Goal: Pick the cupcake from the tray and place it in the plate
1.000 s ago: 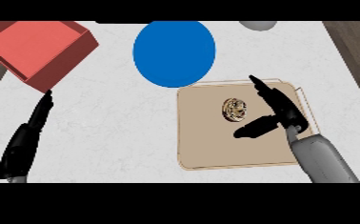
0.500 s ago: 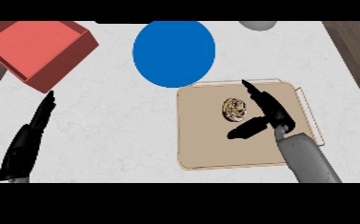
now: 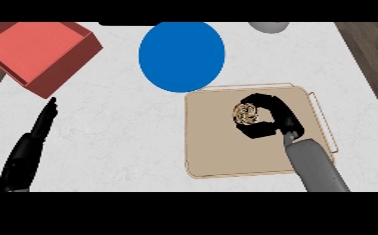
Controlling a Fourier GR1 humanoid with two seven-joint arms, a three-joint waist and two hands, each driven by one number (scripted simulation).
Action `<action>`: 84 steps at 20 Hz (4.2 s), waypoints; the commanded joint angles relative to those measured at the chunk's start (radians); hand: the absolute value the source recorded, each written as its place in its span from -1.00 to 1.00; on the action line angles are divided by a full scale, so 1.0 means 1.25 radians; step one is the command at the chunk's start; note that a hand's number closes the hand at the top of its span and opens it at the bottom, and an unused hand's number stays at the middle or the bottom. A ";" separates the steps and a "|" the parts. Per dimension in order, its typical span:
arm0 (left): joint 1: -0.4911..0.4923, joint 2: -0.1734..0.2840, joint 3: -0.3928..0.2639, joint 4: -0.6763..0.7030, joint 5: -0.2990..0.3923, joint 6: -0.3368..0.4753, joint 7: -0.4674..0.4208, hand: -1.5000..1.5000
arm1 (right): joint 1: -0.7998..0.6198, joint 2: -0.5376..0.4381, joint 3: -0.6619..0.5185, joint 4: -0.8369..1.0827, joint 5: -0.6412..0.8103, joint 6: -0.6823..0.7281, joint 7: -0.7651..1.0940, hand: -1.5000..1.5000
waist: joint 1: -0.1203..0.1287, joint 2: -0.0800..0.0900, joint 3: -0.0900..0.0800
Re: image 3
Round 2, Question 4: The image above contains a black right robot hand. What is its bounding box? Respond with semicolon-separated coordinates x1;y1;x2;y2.
235;92;307;140

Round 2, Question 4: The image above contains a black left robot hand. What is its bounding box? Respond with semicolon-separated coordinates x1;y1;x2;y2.
0;96;61;193

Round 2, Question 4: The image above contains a tan frosted cupcake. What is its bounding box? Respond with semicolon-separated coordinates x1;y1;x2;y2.
230;101;261;126

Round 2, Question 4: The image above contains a beige rectangular tray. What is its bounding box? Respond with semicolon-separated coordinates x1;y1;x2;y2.
183;82;341;180

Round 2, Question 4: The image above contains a blue round plate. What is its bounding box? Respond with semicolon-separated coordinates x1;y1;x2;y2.
137;21;227;94

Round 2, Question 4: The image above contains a dark wooden surface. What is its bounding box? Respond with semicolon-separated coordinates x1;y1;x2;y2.
334;21;378;99

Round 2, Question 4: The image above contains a grey rounded object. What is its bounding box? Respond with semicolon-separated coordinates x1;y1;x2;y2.
247;21;291;35

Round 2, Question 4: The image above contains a red open box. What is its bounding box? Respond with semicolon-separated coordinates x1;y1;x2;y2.
0;21;105;100

